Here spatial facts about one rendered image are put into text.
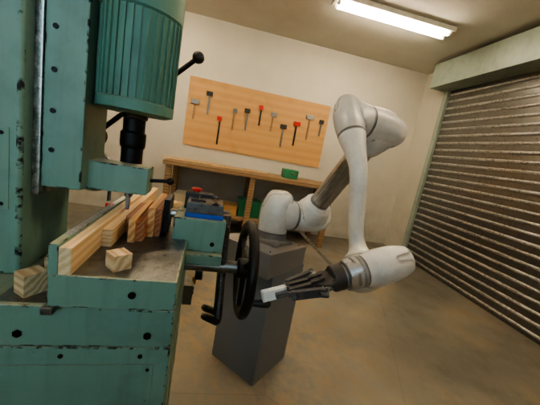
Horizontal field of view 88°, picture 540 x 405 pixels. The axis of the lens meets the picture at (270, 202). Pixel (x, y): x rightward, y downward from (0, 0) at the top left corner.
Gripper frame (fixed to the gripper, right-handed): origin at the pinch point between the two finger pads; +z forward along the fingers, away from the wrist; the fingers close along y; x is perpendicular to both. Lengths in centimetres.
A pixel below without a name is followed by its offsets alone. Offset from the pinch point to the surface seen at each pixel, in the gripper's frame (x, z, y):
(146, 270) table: -20.3, 25.4, 13.4
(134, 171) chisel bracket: -38.0, 28.3, -7.3
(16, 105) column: -55, 44, 0
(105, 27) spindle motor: -69, 25, -4
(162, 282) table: -18.9, 22.1, 17.3
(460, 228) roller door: 99, -249, -190
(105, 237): -25.8, 34.7, 3.6
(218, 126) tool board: -60, -4, -338
